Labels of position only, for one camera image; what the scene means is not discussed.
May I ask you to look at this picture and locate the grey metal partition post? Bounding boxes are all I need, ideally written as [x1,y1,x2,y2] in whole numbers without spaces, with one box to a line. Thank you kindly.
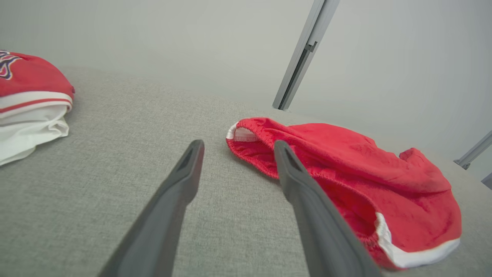
[454,131,492,190]

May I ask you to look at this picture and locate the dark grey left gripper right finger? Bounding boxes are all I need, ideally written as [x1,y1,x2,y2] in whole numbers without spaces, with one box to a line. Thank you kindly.
[274,140,383,277]

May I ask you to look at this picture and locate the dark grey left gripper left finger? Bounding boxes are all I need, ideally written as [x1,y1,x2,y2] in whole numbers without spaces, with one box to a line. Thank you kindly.
[98,140,205,277]

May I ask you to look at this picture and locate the red shorts with white trim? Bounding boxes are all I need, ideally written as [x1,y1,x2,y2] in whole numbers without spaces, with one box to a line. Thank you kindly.
[226,117,462,270]

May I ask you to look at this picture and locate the red and white jersey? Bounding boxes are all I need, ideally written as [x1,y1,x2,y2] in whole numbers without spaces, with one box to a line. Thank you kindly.
[0,50,75,167]

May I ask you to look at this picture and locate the grey partition post with feet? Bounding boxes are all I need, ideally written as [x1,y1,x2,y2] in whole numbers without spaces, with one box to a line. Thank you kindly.
[272,0,341,111]

